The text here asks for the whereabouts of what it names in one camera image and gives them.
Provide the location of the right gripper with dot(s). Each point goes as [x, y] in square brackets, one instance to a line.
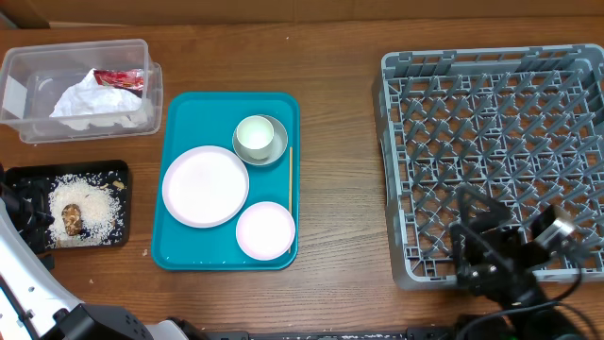
[488, 251]

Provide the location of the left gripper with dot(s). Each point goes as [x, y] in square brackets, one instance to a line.
[32, 194]

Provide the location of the brown food piece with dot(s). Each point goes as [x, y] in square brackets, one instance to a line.
[71, 216]

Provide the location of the rice food waste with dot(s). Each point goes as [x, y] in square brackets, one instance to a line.
[102, 211]

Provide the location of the white napkin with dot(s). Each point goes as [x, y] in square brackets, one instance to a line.
[94, 103]

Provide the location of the red snack wrapper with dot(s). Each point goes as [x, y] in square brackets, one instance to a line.
[131, 80]

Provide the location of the large white plate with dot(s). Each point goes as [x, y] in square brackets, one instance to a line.
[205, 186]

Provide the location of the small white plate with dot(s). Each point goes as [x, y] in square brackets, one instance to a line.
[265, 231]

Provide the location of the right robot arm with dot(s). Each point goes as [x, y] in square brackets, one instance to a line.
[523, 318]

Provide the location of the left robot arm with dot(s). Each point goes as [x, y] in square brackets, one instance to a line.
[44, 307]

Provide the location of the grey dishwasher rack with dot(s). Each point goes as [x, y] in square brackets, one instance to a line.
[521, 124]

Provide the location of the black rectangular tray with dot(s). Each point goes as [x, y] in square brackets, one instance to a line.
[35, 182]

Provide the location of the clear plastic bin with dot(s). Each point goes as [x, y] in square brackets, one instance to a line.
[33, 78]

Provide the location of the teal serving tray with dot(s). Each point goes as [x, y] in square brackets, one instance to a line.
[210, 118]

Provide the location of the white cup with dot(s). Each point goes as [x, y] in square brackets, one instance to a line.
[255, 135]

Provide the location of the wooden chopstick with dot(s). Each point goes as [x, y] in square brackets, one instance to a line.
[291, 181]

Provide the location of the grey bowl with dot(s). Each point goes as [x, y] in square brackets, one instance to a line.
[279, 145]

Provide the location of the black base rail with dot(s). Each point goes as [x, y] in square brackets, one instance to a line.
[412, 333]

